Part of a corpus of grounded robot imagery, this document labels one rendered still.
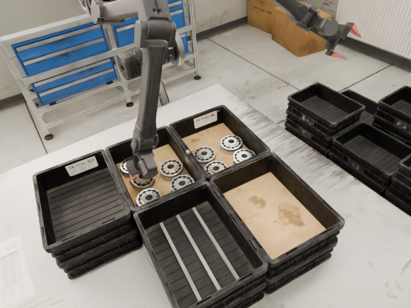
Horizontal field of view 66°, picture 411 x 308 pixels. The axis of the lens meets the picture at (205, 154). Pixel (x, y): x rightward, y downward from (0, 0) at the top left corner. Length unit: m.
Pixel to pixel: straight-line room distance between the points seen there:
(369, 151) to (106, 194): 1.61
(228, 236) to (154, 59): 0.65
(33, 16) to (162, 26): 2.93
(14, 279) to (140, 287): 0.49
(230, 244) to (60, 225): 0.65
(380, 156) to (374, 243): 0.94
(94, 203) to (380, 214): 1.16
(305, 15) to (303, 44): 2.66
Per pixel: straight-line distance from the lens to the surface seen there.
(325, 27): 1.33
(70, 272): 1.34
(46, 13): 3.82
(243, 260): 1.13
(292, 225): 1.21
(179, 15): 3.34
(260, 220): 1.21
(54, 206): 1.45
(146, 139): 1.10
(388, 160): 2.24
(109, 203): 1.35
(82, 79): 3.13
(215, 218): 1.22
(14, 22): 3.80
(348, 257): 1.34
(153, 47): 0.94
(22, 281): 1.47
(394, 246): 1.43
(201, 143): 1.51
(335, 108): 2.38
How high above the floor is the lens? 1.82
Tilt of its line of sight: 43 degrees down
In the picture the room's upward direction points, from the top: 6 degrees counter-clockwise
